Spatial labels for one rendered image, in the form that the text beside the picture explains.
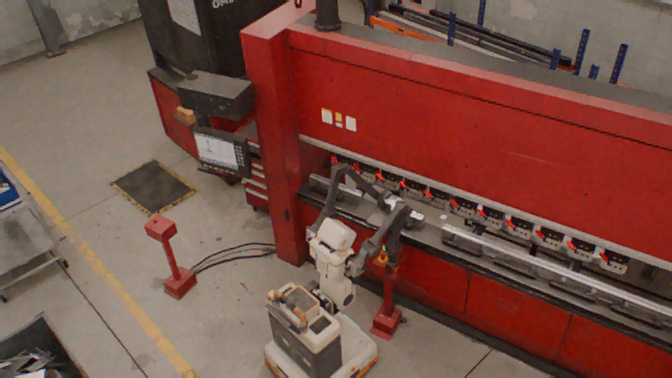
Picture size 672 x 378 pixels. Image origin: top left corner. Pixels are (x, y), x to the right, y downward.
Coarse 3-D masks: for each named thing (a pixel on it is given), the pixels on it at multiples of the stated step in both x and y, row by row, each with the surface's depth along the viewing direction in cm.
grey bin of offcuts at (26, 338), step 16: (32, 320) 415; (48, 320) 413; (16, 336) 410; (32, 336) 421; (48, 336) 431; (0, 352) 408; (16, 352) 417; (32, 352) 415; (48, 352) 416; (64, 352) 448; (0, 368) 415; (16, 368) 401; (32, 368) 398; (48, 368) 407; (64, 368) 452; (80, 368) 382
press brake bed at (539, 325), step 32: (352, 224) 468; (416, 256) 447; (448, 256) 429; (416, 288) 471; (448, 288) 448; (480, 288) 428; (512, 288) 410; (448, 320) 478; (480, 320) 451; (512, 320) 429; (544, 320) 410; (576, 320) 394; (512, 352) 453; (544, 352) 434; (576, 352) 412; (608, 352) 395; (640, 352) 379
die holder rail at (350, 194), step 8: (312, 176) 483; (320, 176) 483; (312, 184) 487; (320, 184) 484; (328, 184) 475; (344, 192) 470; (352, 192) 465; (360, 192) 465; (352, 200) 470; (360, 200) 470
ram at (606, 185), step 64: (320, 64) 401; (320, 128) 439; (384, 128) 403; (448, 128) 372; (512, 128) 346; (576, 128) 324; (448, 192) 405; (512, 192) 374; (576, 192) 348; (640, 192) 325
